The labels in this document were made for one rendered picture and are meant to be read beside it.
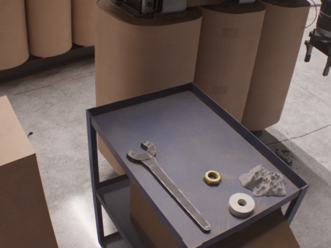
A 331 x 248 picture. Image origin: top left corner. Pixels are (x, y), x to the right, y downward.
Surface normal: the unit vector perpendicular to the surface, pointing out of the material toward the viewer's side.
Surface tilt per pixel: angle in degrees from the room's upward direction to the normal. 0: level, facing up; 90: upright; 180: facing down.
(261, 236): 26
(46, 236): 90
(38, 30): 90
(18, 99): 0
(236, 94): 90
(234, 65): 90
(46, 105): 0
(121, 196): 0
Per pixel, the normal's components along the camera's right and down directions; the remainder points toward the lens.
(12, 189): 0.59, 0.54
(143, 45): 0.00, 0.62
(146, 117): 0.09, -0.78
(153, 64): 0.28, 0.61
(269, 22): -0.39, 0.54
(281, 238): 0.32, -0.46
